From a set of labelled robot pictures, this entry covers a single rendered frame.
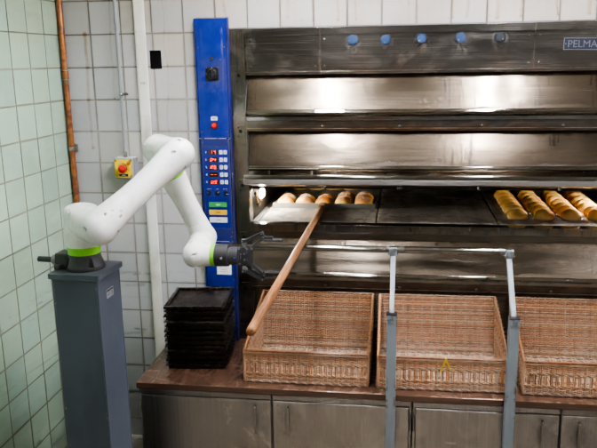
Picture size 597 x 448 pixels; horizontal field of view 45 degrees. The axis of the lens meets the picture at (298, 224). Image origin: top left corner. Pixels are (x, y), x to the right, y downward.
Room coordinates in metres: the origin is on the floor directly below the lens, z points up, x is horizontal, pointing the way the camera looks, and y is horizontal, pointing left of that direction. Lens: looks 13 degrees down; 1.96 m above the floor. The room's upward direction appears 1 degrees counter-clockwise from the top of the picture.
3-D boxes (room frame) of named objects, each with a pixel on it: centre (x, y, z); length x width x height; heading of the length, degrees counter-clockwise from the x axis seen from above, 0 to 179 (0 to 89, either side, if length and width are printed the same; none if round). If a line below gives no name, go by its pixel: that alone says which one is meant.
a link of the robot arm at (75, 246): (2.62, 0.81, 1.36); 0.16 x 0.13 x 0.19; 37
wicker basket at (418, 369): (3.02, -0.62, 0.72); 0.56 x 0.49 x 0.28; 83
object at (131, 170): (3.47, 0.84, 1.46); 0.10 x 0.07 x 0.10; 82
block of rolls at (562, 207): (3.64, -1.29, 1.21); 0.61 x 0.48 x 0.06; 172
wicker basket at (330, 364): (3.11, -0.05, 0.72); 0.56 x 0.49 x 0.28; 81
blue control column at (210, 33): (4.36, 0.25, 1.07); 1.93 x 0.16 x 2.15; 172
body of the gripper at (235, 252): (2.80, 0.23, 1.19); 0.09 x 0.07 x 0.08; 81
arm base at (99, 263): (2.64, 0.87, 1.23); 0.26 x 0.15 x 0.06; 78
